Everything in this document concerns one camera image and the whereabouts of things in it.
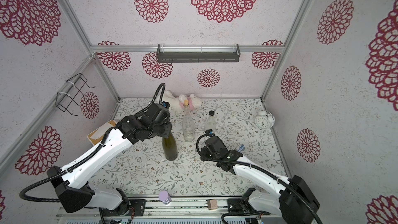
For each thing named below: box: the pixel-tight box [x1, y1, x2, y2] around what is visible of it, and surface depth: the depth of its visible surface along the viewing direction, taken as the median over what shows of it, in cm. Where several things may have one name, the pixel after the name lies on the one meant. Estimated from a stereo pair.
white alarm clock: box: [254, 109, 276, 130], surface depth 99 cm
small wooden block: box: [207, 199, 218, 210], surface depth 74 cm
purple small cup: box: [158, 190, 172, 205], surface depth 72 cm
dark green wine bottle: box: [161, 131, 178, 161], surface depth 89 cm
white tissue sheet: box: [89, 122, 114, 140], surface depth 96 cm
